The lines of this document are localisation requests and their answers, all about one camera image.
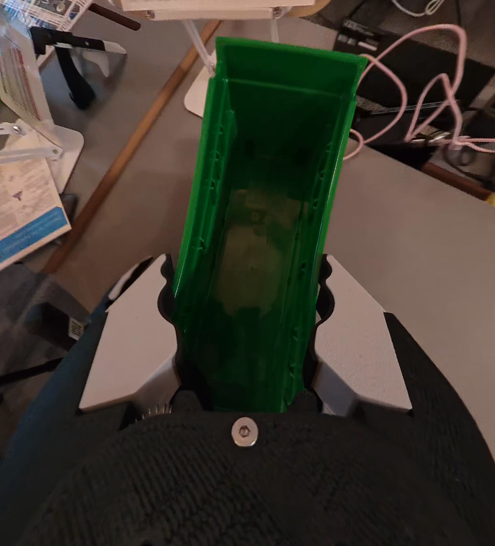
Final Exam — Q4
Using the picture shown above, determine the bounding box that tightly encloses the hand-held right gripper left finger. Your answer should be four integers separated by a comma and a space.
79, 254, 182, 412

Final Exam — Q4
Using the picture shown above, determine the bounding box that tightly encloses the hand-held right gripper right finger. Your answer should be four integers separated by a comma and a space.
305, 254, 413, 416

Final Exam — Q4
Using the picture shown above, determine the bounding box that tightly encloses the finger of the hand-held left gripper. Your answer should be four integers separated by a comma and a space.
104, 256, 157, 310

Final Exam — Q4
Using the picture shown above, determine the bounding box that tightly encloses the green plastic bin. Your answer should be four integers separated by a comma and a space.
171, 36, 368, 413

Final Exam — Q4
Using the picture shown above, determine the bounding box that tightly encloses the black office chair base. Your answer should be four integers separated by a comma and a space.
0, 357, 65, 421

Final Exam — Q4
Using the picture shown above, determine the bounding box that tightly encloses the printed sheet with blue band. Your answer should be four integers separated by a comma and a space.
0, 158, 72, 278

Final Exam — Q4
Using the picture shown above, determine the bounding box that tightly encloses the white document stand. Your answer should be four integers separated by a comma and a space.
119, 0, 294, 119
0, 120, 85, 193

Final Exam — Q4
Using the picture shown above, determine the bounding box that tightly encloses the black clamp stand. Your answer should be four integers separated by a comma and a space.
30, 26, 127, 111

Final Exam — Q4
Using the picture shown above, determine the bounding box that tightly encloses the plastic-sleeved instruction sheet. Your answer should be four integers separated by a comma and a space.
0, 0, 54, 124

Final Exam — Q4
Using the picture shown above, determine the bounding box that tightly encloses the wood-edged side table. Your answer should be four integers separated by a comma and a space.
0, 0, 222, 278

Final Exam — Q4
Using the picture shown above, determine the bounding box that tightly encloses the black labelled box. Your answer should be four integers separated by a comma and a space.
334, 19, 391, 58

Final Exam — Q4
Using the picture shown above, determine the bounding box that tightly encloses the wooden backing board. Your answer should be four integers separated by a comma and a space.
288, 0, 332, 18

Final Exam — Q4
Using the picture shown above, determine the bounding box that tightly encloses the pink cable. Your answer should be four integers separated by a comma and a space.
343, 23, 495, 160

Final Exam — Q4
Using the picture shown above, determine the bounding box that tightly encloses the white cable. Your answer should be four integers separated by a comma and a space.
390, 0, 442, 18

